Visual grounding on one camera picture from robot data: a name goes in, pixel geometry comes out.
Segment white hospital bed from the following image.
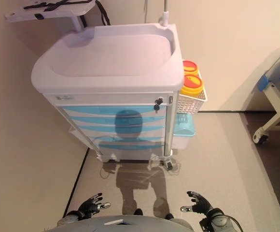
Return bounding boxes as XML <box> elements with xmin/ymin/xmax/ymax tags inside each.
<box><xmin>252</xmin><ymin>33</ymin><xmax>280</xmax><ymax>145</ymax></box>

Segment black cart keys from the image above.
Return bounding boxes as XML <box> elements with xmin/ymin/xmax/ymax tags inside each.
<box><xmin>154</xmin><ymin>96</ymin><xmax>164</xmax><ymax>113</ymax></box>

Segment metal IV pole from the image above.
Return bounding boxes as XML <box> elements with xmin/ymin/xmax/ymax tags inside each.
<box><xmin>158</xmin><ymin>0</ymin><xmax>171</xmax><ymax>27</ymax></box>

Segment black straps bundle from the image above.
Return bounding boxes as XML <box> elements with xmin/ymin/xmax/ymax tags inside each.
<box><xmin>23</xmin><ymin>0</ymin><xmax>92</xmax><ymax>12</ymax></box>

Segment grey robot torso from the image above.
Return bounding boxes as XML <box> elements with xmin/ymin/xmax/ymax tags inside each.
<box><xmin>49</xmin><ymin>214</ymin><xmax>196</xmax><ymax>232</ymax></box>

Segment white medical cart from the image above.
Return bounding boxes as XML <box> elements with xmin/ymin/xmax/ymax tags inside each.
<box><xmin>30</xmin><ymin>24</ymin><xmax>184</xmax><ymax>168</ymax></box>

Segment translucent bin blue lid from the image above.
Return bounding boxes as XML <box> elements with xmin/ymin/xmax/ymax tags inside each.
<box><xmin>172</xmin><ymin>113</ymin><xmax>196</xmax><ymax>149</ymax></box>

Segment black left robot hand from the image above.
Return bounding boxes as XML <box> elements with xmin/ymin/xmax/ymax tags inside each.
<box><xmin>78</xmin><ymin>192</ymin><xmax>111</xmax><ymax>218</ymax></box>

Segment white wire basket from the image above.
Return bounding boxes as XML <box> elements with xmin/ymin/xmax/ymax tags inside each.
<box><xmin>176</xmin><ymin>70</ymin><xmax>208</xmax><ymax>115</ymax></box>

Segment black hanging strap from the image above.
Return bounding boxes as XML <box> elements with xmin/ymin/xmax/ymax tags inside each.
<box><xmin>98</xmin><ymin>2</ymin><xmax>112</xmax><ymax>26</ymax></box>

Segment white side bin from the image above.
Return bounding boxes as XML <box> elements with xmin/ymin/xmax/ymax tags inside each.
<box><xmin>68</xmin><ymin>125</ymin><xmax>92</xmax><ymax>146</ymax></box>

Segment white overbed table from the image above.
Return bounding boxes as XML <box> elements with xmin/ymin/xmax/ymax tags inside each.
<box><xmin>4</xmin><ymin>0</ymin><xmax>96</xmax><ymax>32</ymax></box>

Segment white blue cart drawer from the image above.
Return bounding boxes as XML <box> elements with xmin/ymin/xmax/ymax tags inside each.
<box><xmin>94</xmin><ymin>135</ymin><xmax>166</xmax><ymax>156</ymax></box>

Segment yellow sharps container red lid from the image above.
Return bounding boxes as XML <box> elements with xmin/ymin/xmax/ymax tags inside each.
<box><xmin>182</xmin><ymin>59</ymin><xmax>200</xmax><ymax>76</ymax></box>
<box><xmin>180</xmin><ymin>73</ymin><xmax>205</xmax><ymax>97</ymax></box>

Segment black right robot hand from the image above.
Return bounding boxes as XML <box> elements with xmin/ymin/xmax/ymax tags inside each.
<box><xmin>180</xmin><ymin>190</ymin><xmax>213</xmax><ymax>215</ymax></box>

